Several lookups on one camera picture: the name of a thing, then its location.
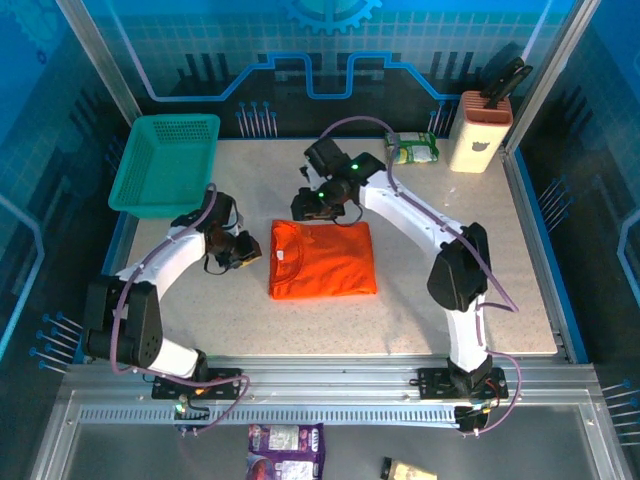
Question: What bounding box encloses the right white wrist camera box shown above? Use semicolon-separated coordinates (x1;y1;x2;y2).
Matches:
298;162;322;189

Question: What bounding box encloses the orange t-shirt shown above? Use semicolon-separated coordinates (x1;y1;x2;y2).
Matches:
268;219;377;301

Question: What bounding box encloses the aluminium frame rail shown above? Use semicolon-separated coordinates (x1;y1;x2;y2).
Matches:
62;355;599;401

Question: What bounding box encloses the purple snack packet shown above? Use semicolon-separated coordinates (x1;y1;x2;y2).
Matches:
246;423;326;480

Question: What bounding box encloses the cream knife block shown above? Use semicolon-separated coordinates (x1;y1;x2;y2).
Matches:
447;90;515;174

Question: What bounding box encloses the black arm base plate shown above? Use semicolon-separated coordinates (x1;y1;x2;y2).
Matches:
151;367;241;401
417;367;509;401

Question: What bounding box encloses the aluminium frame post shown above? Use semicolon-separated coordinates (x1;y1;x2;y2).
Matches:
502;0;604;154
53;0;145;121

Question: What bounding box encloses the teal plastic mesh basket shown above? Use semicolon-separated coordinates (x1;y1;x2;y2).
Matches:
107;113;222;220

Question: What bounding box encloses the beige black packet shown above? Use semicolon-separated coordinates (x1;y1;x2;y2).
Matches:
380;456;439;480

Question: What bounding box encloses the black knife handle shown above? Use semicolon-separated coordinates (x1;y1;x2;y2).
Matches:
481;56;526;109
502;63;535;99

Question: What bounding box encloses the green snack packet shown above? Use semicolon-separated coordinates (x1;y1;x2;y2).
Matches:
383;130;441;166

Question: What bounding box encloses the grey slotted cable duct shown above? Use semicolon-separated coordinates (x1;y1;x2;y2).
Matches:
78;405;461;426

